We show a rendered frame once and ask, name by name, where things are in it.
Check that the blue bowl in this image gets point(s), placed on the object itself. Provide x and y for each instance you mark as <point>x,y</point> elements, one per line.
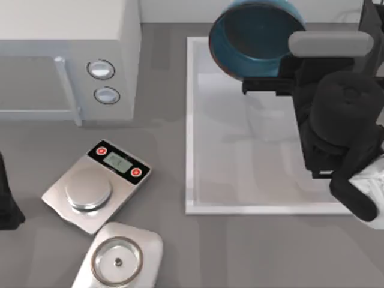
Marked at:
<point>249,39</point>

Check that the silver kitchen scale black panel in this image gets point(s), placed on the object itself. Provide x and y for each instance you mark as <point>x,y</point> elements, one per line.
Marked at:
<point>90,192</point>

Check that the white scale round steel plate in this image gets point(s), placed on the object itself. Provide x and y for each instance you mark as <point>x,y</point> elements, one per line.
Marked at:
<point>120,261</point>

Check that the pale microwave oven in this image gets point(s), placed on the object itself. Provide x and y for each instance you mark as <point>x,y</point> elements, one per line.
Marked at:
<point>120,27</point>

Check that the round white microwave knob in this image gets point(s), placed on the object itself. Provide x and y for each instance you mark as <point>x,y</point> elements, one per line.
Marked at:
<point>100,69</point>
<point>106,95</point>

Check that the pale grey rounded box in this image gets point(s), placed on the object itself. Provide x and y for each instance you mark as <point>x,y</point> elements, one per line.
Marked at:
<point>330,43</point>

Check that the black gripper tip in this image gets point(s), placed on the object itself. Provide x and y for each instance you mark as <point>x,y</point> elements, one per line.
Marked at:
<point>7,198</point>

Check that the microwave glass door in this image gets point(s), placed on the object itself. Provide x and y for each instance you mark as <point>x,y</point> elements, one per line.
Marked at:
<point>30,84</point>

